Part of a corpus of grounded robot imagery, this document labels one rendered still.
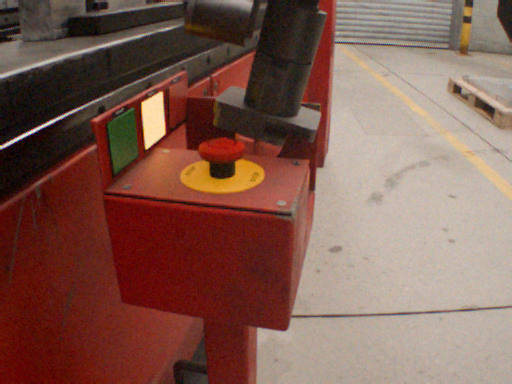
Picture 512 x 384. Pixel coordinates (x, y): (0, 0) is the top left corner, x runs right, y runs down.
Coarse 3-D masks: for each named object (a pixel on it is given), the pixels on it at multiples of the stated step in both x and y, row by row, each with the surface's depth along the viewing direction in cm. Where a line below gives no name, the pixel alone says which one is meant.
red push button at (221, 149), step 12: (204, 144) 37; (216, 144) 37; (228, 144) 37; (240, 144) 37; (204, 156) 36; (216, 156) 36; (228, 156) 36; (240, 156) 36; (216, 168) 37; (228, 168) 37
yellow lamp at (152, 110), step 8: (160, 96) 44; (144, 104) 40; (152, 104) 42; (160, 104) 44; (144, 112) 41; (152, 112) 42; (160, 112) 44; (144, 120) 41; (152, 120) 42; (160, 120) 44; (144, 128) 41; (152, 128) 43; (160, 128) 45; (152, 136) 43; (160, 136) 45
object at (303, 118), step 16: (256, 48) 42; (256, 64) 42; (272, 64) 41; (288, 64) 40; (304, 64) 41; (256, 80) 42; (272, 80) 41; (288, 80) 41; (304, 80) 42; (224, 96) 44; (240, 96) 45; (256, 96) 42; (272, 96) 42; (288, 96) 42; (240, 112) 42; (256, 112) 42; (272, 112) 42; (288, 112) 43; (304, 112) 46; (288, 128) 42; (304, 128) 42
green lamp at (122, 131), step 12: (132, 108) 38; (120, 120) 36; (132, 120) 38; (120, 132) 37; (132, 132) 39; (120, 144) 37; (132, 144) 39; (120, 156) 37; (132, 156) 39; (120, 168) 37
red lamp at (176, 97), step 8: (184, 80) 49; (168, 88) 46; (176, 88) 47; (184, 88) 50; (168, 96) 46; (176, 96) 48; (184, 96) 50; (176, 104) 48; (184, 104) 50; (176, 112) 48; (184, 112) 50; (176, 120) 48
